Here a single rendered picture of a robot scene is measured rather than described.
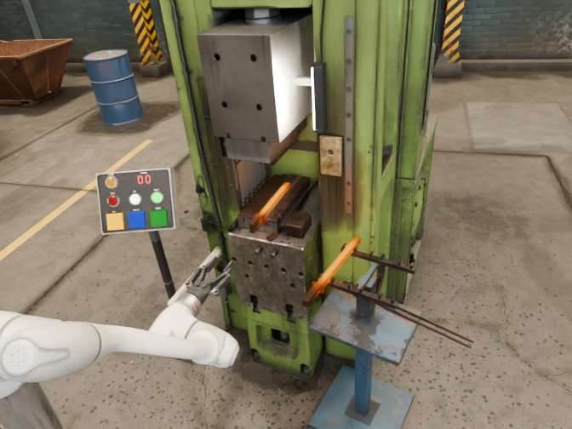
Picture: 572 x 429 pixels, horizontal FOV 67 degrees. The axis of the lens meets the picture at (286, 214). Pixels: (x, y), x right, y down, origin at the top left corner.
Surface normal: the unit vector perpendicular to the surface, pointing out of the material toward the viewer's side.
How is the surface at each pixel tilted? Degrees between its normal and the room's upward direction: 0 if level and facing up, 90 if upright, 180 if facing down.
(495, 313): 0
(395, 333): 0
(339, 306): 0
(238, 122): 90
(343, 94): 90
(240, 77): 90
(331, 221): 90
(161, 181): 60
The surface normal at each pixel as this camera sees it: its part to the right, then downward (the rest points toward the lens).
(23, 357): -0.02, -0.14
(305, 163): -0.40, 0.52
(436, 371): -0.07, -0.84
